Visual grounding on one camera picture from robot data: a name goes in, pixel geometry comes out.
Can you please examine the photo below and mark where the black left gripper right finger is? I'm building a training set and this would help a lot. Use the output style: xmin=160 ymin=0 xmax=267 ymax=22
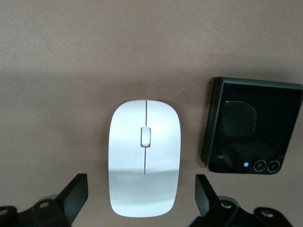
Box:
xmin=191 ymin=174 xmax=258 ymax=227

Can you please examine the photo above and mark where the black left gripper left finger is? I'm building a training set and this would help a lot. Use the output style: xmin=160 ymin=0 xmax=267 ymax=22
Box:
xmin=28 ymin=173 xmax=89 ymax=227

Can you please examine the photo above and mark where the white computer mouse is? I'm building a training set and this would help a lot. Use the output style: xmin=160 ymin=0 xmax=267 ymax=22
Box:
xmin=108 ymin=99 xmax=182 ymax=218

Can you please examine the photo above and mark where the black flip phone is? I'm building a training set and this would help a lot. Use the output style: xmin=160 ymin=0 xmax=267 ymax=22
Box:
xmin=200 ymin=76 xmax=303 ymax=175

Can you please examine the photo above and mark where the brown table cover sheet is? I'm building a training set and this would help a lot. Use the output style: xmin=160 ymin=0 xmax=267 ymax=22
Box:
xmin=0 ymin=0 xmax=303 ymax=227

